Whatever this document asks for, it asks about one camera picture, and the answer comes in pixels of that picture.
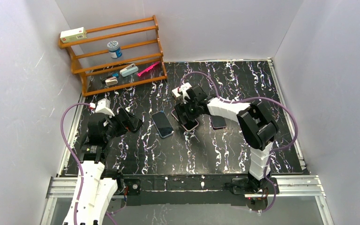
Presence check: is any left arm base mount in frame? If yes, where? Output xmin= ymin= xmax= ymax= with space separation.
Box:
xmin=106 ymin=177 xmax=141 ymax=216

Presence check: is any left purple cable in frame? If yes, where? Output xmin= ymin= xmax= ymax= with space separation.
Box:
xmin=60 ymin=103 xmax=119 ymax=225

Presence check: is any white box with barcode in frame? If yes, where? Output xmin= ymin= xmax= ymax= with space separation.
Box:
xmin=171 ymin=87 xmax=182 ymax=100

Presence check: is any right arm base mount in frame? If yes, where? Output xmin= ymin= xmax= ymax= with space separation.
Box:
xmin=224 ymin=177 xmax=279 ymax=214

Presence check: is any purple phone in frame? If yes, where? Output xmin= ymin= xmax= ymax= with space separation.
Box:
xmin=210 ymin=116 xmax=227 ymax=129

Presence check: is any beige small stapler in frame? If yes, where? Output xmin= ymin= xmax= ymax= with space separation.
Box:
xmin=105 ymin=77 xmax=118 ymax=86

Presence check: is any black blue marker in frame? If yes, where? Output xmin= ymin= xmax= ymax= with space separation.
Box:
xmin=101 ymin=73 xmax=119 ymax=83

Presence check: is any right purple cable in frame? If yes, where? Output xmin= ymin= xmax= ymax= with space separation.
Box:
xmin=180 ymin=71 xmax=299 ymax=213

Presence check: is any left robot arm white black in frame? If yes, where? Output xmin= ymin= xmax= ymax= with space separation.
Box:
xmin=63 ymin=110 xmax=143 ymax=225

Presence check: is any blue white jar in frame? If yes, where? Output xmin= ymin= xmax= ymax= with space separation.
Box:
xmin=107 ymin=41 xmax=122 ymax=59

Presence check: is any purple cable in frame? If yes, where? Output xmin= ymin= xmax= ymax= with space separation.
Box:
xmin=60 ymin=103 xmax=119 ymax=225
xmin=180 ymin=71 xmax=299 ymax=213

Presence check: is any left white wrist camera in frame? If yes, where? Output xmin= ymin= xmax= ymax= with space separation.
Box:
xmin=95 ymin=98 xmax=115 ymax=117

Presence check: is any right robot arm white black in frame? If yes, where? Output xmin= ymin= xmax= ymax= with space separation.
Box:
xmin=172 ymin=83 xmax=279 ymax=191

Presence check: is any pink comb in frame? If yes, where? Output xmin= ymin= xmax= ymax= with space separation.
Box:
xmin=137 ymin=61 xmax=161 ymax=77

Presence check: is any white green box on shelf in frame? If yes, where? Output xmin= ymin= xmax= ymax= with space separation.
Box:
xmin=60 ymin=27 xmax=87 ymax=43

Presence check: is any wooden shelf rack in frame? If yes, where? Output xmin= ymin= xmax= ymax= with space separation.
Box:
xmin=58 ymin=15 xmax=168 ymax=97

